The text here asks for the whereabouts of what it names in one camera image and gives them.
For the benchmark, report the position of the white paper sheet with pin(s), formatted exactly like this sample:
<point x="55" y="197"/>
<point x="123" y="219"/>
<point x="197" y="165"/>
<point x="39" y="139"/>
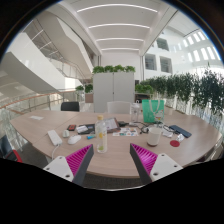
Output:
<point x="36" y="117"/>

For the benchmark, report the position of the black charger block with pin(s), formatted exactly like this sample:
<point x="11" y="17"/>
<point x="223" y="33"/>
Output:
<point x="122" y="123"/>

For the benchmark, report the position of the clear bottle with beige cap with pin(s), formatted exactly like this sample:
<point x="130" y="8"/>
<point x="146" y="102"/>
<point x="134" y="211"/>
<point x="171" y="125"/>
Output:
<point x="101" y="136"/>

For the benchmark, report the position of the colourful sticker sheet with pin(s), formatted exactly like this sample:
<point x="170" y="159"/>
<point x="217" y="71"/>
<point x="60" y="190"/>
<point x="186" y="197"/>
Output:
<point x="126" y="132"/>

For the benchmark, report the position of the white paper cup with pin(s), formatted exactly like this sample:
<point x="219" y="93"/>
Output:
<point x="154" y="137"/>

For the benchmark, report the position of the row of green hedge plants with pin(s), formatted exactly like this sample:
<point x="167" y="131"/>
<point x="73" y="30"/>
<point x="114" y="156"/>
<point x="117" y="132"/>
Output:
<point x="200" y="90"/>

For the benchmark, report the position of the red and black chair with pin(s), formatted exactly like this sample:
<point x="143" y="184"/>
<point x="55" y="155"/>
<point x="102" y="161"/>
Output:
<point x="7" y="150"/>

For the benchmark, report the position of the white computer mouse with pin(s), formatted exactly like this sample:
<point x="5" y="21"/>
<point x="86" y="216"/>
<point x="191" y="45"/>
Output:
<point x="74" y="139"/>

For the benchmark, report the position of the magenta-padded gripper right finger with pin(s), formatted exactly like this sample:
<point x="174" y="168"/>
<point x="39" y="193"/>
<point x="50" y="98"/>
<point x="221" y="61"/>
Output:
<point x="146" y="160"/>

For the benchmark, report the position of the flat round red coaster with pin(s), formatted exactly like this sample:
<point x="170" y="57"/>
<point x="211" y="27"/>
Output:
<point x="174" y="143"/>

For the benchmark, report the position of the dark blue notebook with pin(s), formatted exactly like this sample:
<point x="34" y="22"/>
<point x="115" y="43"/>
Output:
<point x="180" y="131"/>

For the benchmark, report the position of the green printed tote bag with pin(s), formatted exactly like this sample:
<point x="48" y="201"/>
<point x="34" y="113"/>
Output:
<point x="152" y="111"/>

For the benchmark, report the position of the white packet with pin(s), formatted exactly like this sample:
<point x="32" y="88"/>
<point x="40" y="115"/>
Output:
<point x="180" y="138"/>

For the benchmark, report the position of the white cabinet topped with plants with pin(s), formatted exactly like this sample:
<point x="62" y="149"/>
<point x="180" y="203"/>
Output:
<point x="113" y="90"/>

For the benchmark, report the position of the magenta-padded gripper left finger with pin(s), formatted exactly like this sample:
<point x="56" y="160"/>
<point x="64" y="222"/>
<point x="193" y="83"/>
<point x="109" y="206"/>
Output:
<point x="78" y="160"/>

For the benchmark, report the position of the low planter with green plants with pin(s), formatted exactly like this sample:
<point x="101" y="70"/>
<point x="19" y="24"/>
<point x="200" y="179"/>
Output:
<point x="87" y="88"/>

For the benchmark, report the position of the ceiling strip lights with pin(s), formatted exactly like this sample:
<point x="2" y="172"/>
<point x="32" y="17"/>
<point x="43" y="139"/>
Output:
<point x="116" y="25"/>

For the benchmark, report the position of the white power strip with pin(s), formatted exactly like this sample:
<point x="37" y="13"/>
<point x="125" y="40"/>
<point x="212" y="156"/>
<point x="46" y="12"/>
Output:
<point x="54" y="137"/>

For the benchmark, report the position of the clear tumbler with white lid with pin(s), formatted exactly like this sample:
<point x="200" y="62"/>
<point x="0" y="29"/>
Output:
<point x="135" y="113"/>

